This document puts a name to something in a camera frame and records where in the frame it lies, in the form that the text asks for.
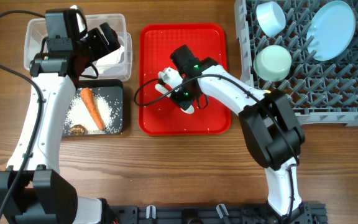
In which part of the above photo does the white plastic spoon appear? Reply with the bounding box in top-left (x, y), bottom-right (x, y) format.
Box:
top-left (155, 83), bottom-right (195, 114)

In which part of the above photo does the orange carrot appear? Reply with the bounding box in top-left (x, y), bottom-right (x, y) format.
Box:
top-left (80, 88), bottom-right (104, 131)

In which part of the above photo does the green bowl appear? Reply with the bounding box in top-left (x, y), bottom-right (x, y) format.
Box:
top-left (253, 45), bottom-right (292, 82)

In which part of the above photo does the light blue bowl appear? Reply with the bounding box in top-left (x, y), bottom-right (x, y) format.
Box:
top-left (255, 1), bottom-right (287, 38)

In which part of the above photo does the light blue plate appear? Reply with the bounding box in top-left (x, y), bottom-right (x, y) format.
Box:
top-left (306, 1), bottom-right (356, 61)

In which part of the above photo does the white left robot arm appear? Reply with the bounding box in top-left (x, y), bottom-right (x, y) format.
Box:
top-left (0, 21), bottom-right (119, 223)

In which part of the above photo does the clear plastic waste bin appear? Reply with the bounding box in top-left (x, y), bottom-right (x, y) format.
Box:
top-left (24, 14), bottom-right (132, 82)

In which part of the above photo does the black food waste tray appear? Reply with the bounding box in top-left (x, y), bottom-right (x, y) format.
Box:
top-left (61, 78), bottom-right (124, 138)

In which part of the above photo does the grey dishwasher rack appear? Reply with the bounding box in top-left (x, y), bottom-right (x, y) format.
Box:
top-left (234, 0), bottom-right (358, 126)

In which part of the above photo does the red serving tray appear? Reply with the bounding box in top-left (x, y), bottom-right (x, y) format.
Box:
top-left (138, 23), bottom-right (231, 136)

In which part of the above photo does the pile of white rice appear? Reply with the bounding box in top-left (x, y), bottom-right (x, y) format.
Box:
top-left (63, 87), bottom-right (122, 135)

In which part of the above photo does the brown food scrap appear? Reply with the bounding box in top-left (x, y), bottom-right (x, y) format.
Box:
top-left (69, 124), bottom-right (86, 136)

